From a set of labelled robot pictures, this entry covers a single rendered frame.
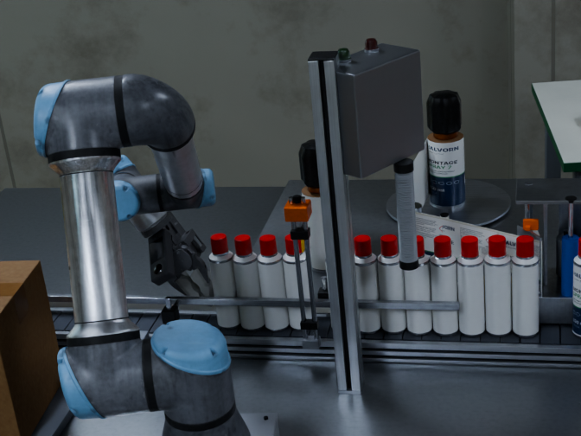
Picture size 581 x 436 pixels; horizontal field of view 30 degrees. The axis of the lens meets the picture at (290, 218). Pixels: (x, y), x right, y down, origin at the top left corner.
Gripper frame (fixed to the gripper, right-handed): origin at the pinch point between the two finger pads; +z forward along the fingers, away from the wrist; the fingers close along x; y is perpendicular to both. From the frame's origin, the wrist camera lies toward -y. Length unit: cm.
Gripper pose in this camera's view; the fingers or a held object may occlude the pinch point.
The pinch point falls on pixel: (208, 302)
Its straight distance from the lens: 228.2
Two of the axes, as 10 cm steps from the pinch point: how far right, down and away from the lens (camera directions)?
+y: 2.1, -4.2, 8.8
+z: 5.7, 7.9, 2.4
